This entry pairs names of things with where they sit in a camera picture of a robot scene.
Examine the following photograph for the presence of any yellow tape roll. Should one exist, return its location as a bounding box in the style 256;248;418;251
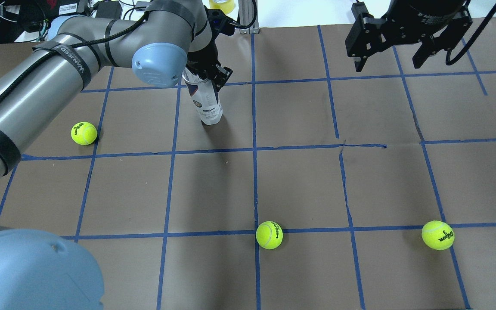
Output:
209;0;236;15

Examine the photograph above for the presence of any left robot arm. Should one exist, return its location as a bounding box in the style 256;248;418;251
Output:
0;0;232;310

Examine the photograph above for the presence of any aluminium frame post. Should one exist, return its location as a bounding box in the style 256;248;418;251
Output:
238;0;260;34

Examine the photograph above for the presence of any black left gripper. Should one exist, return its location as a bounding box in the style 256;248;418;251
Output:
186;9;236;91

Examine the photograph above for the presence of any clear tennis ball can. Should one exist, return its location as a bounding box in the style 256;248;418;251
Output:
182;68;223;126

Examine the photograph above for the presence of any tennis ball front left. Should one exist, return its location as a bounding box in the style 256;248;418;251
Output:
71;121;98;146

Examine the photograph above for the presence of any tennis ball near base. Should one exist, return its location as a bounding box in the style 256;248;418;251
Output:
421;220;455;251

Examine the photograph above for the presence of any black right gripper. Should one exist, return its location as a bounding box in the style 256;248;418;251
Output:
346;0;472;72

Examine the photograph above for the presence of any tennis ball centre row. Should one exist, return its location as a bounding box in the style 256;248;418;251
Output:
256;220;284;250

